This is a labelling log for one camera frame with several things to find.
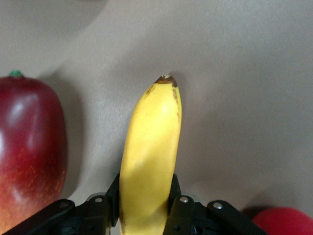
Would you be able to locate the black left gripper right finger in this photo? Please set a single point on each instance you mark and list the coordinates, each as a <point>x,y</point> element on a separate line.
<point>195,218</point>

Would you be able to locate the brown table mat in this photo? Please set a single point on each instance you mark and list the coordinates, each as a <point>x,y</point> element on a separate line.
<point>244,73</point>

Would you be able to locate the red pomegranate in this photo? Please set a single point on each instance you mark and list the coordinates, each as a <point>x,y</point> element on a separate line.
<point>281,220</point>

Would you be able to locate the red yellow mango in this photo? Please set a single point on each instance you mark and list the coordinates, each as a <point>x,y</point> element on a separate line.
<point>29,147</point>

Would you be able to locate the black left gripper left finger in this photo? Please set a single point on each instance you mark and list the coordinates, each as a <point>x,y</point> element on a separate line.
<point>93,215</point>

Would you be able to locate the yellow banana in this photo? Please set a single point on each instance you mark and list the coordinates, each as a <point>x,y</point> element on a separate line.
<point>151,147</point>

